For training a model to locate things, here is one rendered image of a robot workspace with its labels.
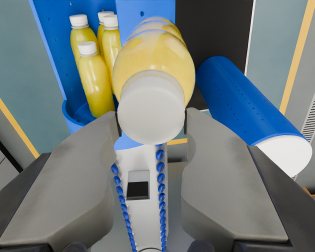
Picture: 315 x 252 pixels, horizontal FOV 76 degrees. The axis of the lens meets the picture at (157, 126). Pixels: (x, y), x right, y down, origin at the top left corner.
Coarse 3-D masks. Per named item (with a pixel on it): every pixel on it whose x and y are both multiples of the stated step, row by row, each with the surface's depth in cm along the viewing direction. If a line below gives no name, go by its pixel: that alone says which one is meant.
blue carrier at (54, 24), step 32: (32, 0) 39; (64, 0) 47; (96, 0) 51; (128, 0) 29; (160, 0) 33; (64, 32) 49; (96, 32) 55; (128, 32) 32; (64, 64) 51; (64, 96) 52
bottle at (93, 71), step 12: (84, 60) 45; (96, 60) 46; (84, 72) 46; (96, 72) 46; (84, 84) 48; (96, 84) 48; (108, 84) 50; (96, 96) 49; (108, 96) 51; (96, 108) 52; (108, 108) 53
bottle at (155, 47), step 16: (160, 16) 24; (144, 32) 15; (160, 32) 15; (176, 32) 19; (128, 48) 14; (144, 48) 13; (160, 48) 13; (176, 48) 14; (128, 64) 13; (144, 64) 12; (160, 64) 12; (176, 64) 13; (192, 64) 15; (112, 80) 15; (128, 80) 12; (176, 80) 12; (192, 80) 14
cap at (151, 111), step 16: (144, 80) 11; (160, 80) 11; (128, 96) 11; (144, 96) 10; (160, 96) 10; (176, 96) 11; (128, 112) 11; (144, 112) 11; (160, 112) 11; (176, 112) 11; (128, 128) 12; (144, 128) 12; (160, 128) 12; (176, 128) 12
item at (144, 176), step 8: (128, 176) 92; (136, 176) 92; (144, 176) 92; (128, 184) 87; (136, 184) 87; (144, 184) 86; (128, 192) 84; (136, 192) 83; (144, 192) 83; (128, 200) 83; (136, 200) 83; (144, 200) 83
